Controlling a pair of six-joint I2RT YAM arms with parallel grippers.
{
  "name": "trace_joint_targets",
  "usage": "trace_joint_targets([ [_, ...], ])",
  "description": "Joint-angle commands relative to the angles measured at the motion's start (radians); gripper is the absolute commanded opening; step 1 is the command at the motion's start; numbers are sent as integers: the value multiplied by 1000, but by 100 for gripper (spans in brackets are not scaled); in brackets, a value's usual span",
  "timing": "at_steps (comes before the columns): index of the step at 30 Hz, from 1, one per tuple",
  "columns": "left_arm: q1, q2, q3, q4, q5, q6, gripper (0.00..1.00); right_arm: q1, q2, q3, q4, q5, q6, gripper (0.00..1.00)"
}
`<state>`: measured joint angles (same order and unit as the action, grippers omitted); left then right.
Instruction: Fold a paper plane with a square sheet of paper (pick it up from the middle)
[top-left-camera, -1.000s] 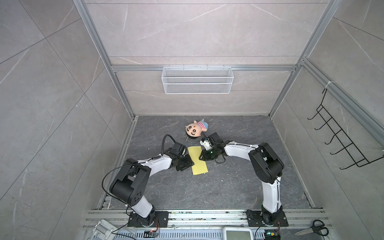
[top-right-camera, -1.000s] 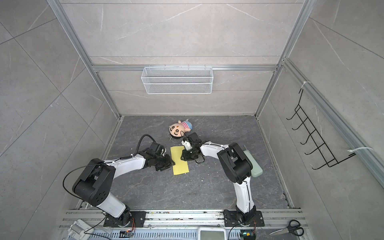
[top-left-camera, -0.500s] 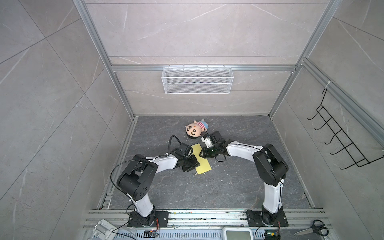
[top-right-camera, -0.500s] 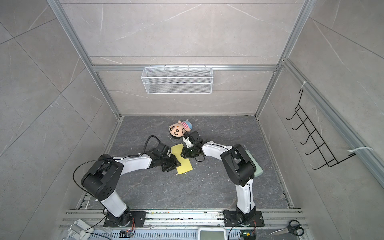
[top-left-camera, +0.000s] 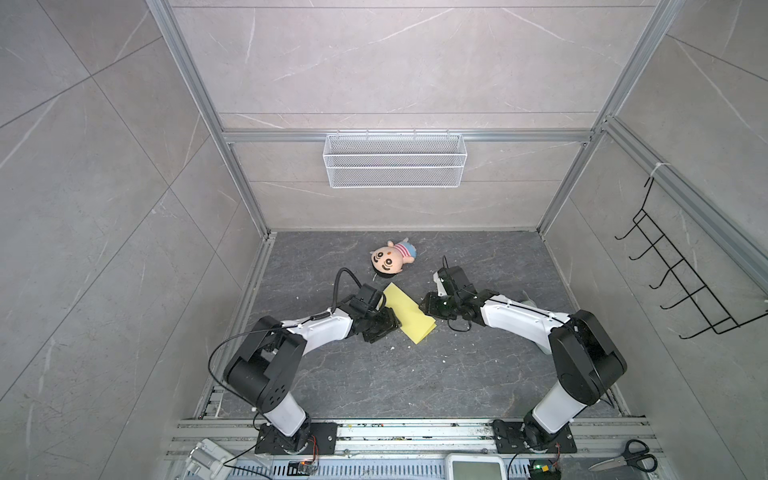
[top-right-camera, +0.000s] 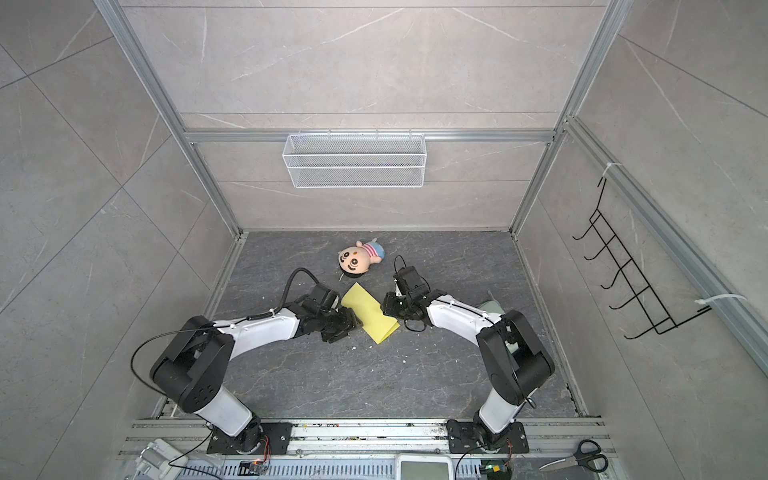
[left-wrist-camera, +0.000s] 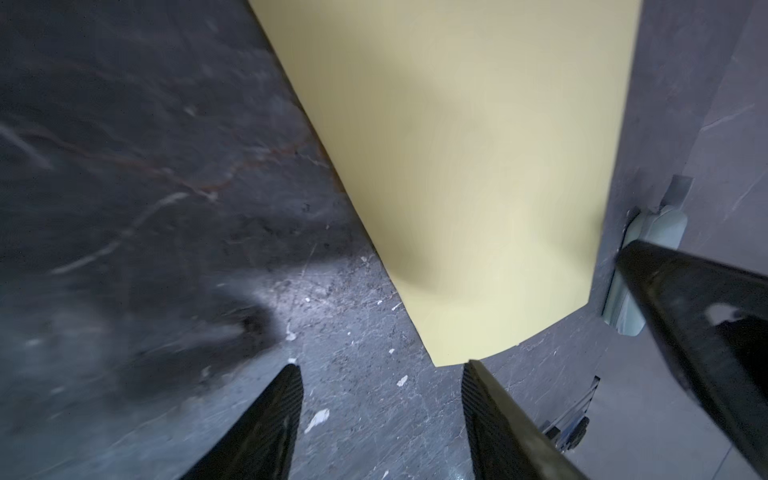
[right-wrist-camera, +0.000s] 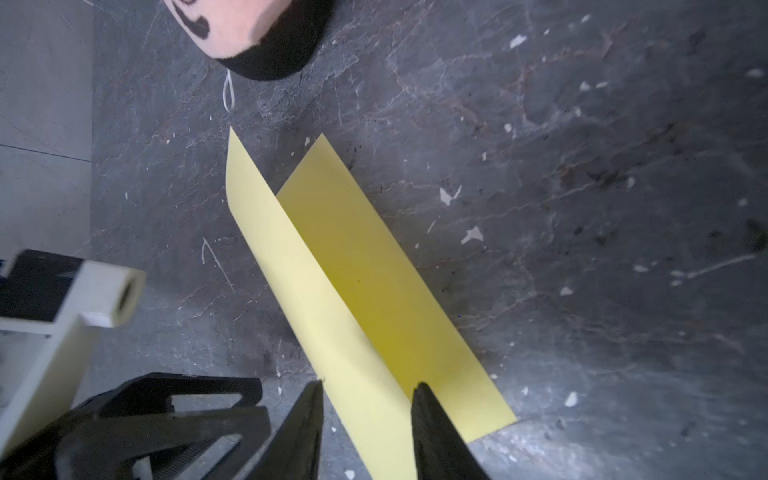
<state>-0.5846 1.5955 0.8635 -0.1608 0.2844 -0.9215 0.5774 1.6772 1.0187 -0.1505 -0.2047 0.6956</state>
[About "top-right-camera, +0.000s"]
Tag white device bottom left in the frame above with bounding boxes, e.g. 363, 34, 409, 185
134, 438, 188, 480

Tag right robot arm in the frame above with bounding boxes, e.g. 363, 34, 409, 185
382, 266, 555, 444

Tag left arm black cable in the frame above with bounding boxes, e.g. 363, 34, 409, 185
130, 266, 322, 397

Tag black handled scissors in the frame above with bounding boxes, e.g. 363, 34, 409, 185
539, 439, 609, 473

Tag plush doll toy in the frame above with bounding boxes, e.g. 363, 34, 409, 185
337, 238, 386, 278

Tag yellow square paper sheet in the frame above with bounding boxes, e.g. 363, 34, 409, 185
341, 283, 399, 344

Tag small red-wired circuit board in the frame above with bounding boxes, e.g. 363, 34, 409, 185
238, 460, 270, 476

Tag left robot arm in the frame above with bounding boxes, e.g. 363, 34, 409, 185
149, 284, 362, 453

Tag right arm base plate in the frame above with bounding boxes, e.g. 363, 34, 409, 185
445, 419, 530, 454

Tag white wire mesh basket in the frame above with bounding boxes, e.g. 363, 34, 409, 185
282, 133, 428, 189

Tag small green circuit board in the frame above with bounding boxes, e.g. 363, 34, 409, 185
479, 461, 513, 480

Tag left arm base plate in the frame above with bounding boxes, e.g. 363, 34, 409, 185
207, 421, 293, 455

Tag black wire hook rack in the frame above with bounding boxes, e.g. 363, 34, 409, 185
572, 178, 712, 341

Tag white digital scale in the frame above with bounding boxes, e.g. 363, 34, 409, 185
395, 453, 456, 480

